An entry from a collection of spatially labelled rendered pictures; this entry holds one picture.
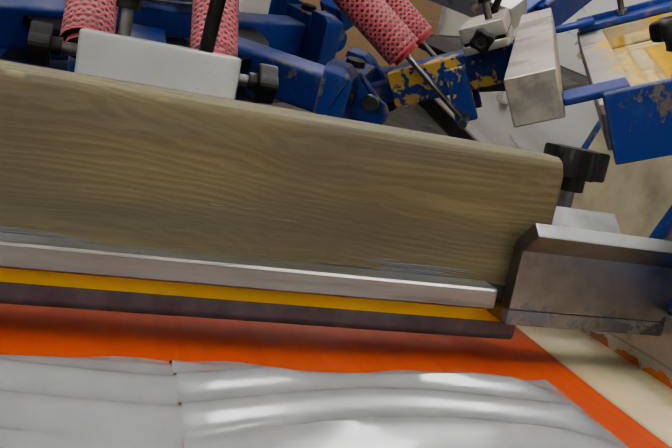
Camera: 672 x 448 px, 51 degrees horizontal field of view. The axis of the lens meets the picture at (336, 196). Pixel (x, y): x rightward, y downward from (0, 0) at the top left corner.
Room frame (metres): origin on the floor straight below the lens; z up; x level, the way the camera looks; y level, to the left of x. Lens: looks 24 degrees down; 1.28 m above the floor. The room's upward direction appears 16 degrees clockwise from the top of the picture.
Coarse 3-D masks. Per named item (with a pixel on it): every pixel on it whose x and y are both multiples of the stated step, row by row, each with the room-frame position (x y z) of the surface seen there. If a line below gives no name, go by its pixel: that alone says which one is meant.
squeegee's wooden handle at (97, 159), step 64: (0, 64) 0.25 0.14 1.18; (0, 128) 0.24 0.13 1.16; (64, 128) 0.25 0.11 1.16; (128, 128) 0.26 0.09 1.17; (192, 128) 0.27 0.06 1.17; (256, 128) 0.28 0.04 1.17; (320, 128) 0.29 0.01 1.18; (384, 128) 0.30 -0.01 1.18; (0, 192) 0.23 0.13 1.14; (64, 192) 0.24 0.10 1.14; (128, 192) 0.25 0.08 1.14; (192, 192) 0.26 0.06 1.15; (256, 192) 0.27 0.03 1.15; (320, 192) 0.28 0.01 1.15; (384, 192) 0.29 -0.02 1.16; (448, 192) 0.31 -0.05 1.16; (512, 192) 0.32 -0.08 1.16; (256, 256) 0.27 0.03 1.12; (320, 256) 0.28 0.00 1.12; (384, 256) 0.29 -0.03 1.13; (448, 256) 0.30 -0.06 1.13; (512, 256) 0.31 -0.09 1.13
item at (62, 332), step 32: (0, 320) 0.23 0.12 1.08; (32, 320) 0.24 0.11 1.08; (64, 320) 0.24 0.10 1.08; (96, 320) 0.25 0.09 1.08; (128, 320) 0.26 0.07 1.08; (160, 320) 0.26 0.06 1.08; (0, 352) 0.20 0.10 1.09; (32, 352) 0.21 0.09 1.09; (64, 352) 0.21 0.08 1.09; (96, 352) 0.22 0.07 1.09; (128, 352) 0.23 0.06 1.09; (160, 352) 0.23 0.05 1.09
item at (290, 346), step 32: (192, 320) 0.27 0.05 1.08; (224, 320) 0.28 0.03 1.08; (192, 352) 0.24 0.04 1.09; (224, 352) 0.24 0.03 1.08; (256, 352) 0.25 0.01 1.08; (288, 352) 0.26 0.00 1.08; (320, 352) 0.26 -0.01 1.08; (352, 352) 0.27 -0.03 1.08; (384, 352) 0.28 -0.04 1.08; (416, 352) 0.29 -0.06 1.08; (448, 352) 0.30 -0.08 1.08; (480, 352) 0.31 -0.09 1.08; (512, 352) 0.32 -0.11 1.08; (544, 352) 0.33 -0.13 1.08; (576, 384) 0.29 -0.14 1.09; (608, 416) 0.26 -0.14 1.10
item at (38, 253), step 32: (0, 256) 0.22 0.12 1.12; (32, 256) 0.22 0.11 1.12; (64, 256) 0.23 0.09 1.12; (96, 256) 0.23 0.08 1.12; (128, 256) 0.24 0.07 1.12; (160, 256) 0.24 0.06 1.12; (192, 256) 0.25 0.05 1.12; (224, 256) 0.26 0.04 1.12; (256, 288) 0.25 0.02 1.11; (288, 288) 0.26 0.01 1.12; (320, 288) 0.26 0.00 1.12; (352, 288) 0.27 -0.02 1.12; (384, 288) 0.27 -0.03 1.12; (416, 288) 0.28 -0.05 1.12; (448, 288) 0.28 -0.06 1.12; (480, 288) 0.29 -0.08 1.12
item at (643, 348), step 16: (592, 336) 0.37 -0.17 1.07; (608, 336) 0.36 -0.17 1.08; (624, 336) 0.35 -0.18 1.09; (640, 336) 0.34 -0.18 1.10; (656, 336) 0.33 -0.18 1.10; (624, 352) 0.34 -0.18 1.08; (640, 352) 0.34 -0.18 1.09; (656, 352) 0.33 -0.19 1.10; (640, 368) 0.33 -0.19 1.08; (656, 368) 0.32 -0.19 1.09
